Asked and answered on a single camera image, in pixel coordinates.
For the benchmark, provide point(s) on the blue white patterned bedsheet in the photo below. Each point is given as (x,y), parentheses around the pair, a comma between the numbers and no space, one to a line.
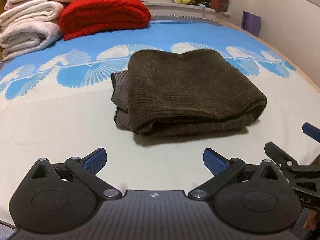
(56,103)

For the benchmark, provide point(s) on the red folded blanket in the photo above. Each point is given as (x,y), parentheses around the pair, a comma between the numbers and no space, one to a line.
(86,17)

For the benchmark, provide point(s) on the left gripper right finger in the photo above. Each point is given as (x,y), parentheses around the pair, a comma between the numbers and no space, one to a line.
(225,172)

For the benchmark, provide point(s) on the person's right hand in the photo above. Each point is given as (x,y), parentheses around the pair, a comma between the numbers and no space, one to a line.
(312,220)

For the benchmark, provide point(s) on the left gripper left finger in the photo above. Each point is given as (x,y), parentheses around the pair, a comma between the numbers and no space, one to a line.
(84,171)

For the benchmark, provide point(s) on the purple box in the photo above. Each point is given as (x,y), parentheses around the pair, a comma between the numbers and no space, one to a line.
(251,23)

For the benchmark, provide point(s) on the white folded quilt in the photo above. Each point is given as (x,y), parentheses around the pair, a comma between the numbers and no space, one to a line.
(29,27)

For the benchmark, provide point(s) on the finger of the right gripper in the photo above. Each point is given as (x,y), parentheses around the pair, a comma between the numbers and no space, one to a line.
(279,156)
(311,131)

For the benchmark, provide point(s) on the brown corduroy pants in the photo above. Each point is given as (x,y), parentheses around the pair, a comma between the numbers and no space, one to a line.
(170,94)

